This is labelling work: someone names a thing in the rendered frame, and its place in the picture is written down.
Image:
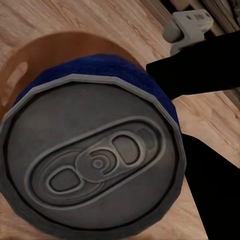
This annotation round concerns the wood fireplace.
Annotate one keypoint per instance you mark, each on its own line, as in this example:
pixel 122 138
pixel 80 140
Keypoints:
pixel 225 14

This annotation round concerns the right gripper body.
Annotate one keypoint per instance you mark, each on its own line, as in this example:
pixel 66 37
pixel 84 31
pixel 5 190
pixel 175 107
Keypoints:
pixel 196 69

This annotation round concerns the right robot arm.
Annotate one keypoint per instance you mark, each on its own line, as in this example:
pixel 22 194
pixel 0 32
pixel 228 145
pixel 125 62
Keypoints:
pixel 196 66

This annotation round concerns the can of soda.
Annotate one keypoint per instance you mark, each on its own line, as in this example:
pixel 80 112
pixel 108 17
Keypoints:
pixel 92 150

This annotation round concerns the trash can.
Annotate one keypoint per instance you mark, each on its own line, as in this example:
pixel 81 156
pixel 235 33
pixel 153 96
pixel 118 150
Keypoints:
pixel 51 50

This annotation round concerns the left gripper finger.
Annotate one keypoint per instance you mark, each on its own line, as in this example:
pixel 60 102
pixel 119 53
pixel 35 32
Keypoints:
pixel 215 186

